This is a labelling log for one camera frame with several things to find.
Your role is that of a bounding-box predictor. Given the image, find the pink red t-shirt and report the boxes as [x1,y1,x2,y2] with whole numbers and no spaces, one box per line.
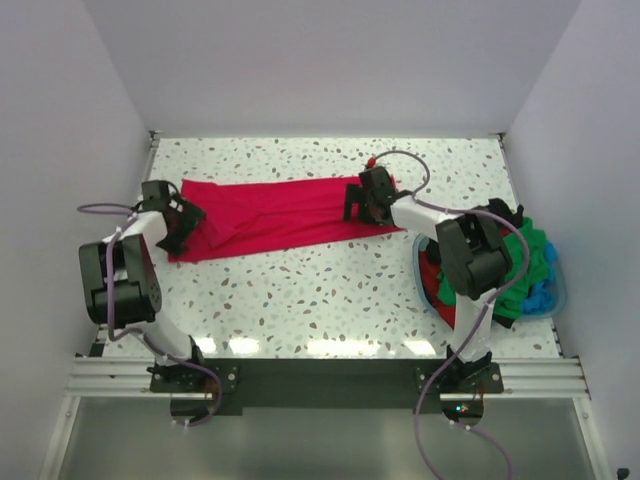
[169,177,398,263]

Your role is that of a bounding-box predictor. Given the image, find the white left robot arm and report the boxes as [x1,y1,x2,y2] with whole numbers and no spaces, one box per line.
[77,180,207,392]

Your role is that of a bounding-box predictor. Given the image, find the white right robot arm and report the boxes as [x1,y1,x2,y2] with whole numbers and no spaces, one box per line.
[343,166,529,393]

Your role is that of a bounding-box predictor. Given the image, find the blue plastic laundry basket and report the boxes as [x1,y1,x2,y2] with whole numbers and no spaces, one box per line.
[412,235,567,328]

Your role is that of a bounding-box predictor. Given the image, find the dark red t-shirt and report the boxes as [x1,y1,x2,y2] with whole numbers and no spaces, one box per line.
[418,250,455,329]

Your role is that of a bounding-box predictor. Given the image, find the black t-shirt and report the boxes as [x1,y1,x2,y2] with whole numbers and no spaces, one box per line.
[488,198,524,229]

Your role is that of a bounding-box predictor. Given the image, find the green t-shirt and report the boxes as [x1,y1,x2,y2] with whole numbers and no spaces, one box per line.
[432,215,548,319]

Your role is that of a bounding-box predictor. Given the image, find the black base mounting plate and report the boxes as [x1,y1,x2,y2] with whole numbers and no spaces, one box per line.
[148,358,504,419]

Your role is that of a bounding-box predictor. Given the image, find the blue t-shirt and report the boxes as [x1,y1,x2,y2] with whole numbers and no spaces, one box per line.
[521,240,558,316]

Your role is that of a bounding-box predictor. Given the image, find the aluminium frame rail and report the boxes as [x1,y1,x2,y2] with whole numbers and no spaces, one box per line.
[65,357,591,399]

